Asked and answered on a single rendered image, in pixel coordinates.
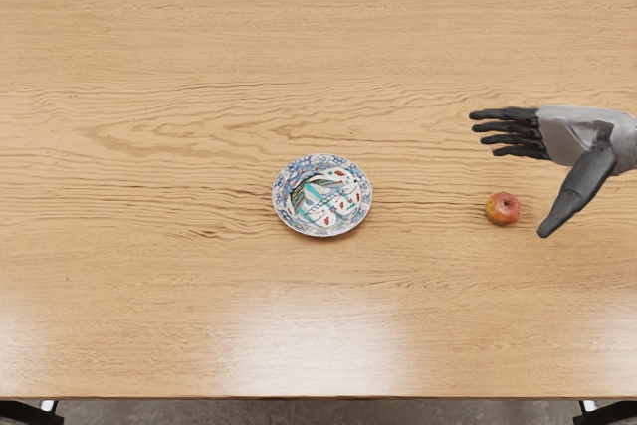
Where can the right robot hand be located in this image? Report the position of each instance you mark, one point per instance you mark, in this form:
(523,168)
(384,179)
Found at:
(572,136)

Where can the patterned blue white plate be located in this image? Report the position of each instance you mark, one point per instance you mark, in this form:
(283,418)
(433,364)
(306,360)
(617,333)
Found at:
(322,195)

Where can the red yellow apple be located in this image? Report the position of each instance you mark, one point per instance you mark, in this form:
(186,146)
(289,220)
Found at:
(503,208)

